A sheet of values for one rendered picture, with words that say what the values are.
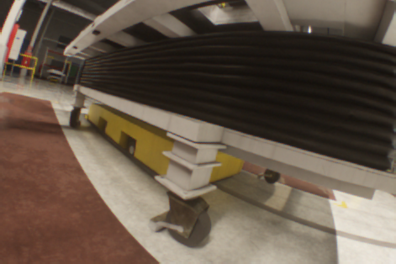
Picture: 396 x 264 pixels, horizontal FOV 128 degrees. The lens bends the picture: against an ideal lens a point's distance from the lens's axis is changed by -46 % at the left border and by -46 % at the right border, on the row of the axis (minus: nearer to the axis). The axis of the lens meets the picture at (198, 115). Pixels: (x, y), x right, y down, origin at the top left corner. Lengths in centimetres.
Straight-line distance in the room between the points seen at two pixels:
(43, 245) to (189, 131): 55
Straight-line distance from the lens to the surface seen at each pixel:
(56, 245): 60
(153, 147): 105
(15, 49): 867
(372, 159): 53
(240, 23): 83
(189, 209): 56
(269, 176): 164
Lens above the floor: 45
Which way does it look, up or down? 1 degrees down
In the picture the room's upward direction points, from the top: 14 degrees clockwise
